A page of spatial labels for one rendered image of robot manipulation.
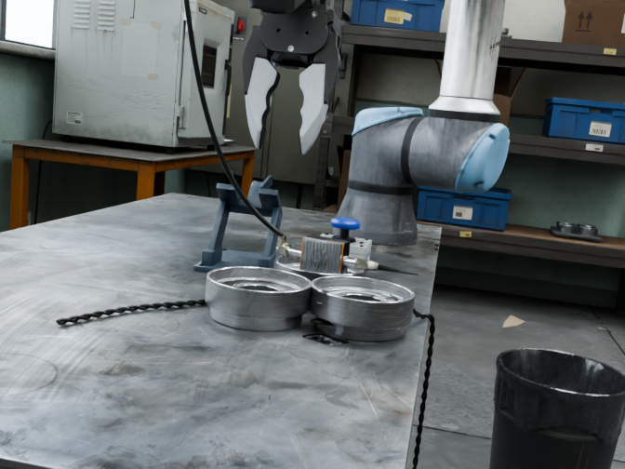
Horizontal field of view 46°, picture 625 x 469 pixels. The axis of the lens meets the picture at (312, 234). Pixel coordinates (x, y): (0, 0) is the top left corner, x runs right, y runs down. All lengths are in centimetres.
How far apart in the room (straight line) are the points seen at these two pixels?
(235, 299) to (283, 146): 395
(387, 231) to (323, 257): 45
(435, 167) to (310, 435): 77
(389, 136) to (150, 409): 82
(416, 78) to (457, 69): 356
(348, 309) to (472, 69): 61
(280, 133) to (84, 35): 180
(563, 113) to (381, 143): 309
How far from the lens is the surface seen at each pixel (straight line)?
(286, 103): 463
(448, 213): 429
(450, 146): 120
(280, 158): 464
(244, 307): 69
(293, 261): 88
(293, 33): 78
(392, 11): 431
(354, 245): 96
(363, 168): 126
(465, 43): 121
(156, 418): 51
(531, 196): 479
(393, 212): 126
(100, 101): 314
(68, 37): 322
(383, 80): 479
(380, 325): 70
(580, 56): 422
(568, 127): 430
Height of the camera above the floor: 101
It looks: 9 degrees down
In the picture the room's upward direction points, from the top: 6 degrees clockwise
